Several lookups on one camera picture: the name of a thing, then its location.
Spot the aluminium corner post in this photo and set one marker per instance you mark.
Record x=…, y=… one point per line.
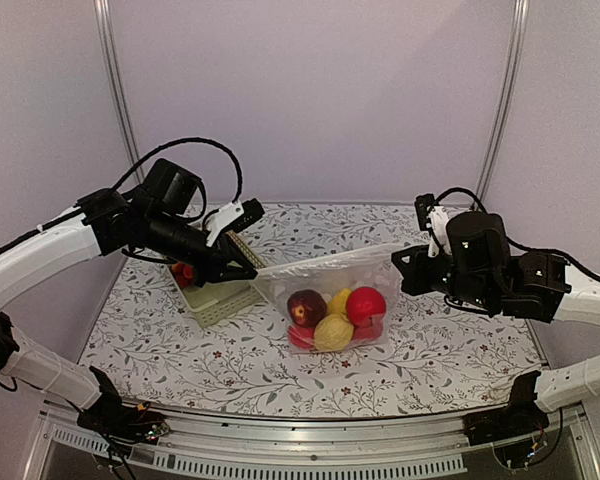
x=114, y=76
x=512, y=67

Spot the clear dotted zip top bag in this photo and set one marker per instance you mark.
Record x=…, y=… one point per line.
x=368, y=266

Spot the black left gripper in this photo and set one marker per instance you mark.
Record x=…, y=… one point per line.
x=214, y=266

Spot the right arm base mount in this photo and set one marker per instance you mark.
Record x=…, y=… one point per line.
x=519, y=416

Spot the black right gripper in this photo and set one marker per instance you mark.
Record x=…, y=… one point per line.
x=414, y=281

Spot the red apple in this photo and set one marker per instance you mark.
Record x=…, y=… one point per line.
x=301, y=337

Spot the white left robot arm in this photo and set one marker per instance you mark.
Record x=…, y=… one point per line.
x=150, y=216

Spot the yellow lemon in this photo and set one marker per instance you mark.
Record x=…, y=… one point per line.
x=333, y=333

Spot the yellow corn cob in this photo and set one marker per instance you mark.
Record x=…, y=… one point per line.
x=338, y=303

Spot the aluminium front rail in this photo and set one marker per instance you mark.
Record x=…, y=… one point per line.
x=214, y=445

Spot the red pomegranate front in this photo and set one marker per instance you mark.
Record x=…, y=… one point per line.
x=364, y=306

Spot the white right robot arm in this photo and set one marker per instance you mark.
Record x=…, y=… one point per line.
x=468, y=260

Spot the right aluminium corner post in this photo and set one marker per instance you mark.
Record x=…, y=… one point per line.
x=512, y=67

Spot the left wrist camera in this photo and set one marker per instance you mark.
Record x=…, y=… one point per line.
x=232, y=217

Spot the dark purple fruit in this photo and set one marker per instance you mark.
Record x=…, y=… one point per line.
x=306, y=308

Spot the beige perforated plastic basket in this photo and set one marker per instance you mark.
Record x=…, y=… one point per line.
x=212, y=303

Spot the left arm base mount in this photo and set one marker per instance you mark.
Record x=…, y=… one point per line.
x=109, y=416

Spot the left aluminium corner post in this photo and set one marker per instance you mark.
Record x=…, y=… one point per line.
x=114, y=76

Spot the red strawberry bunch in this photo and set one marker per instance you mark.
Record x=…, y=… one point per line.
x=186, y=275

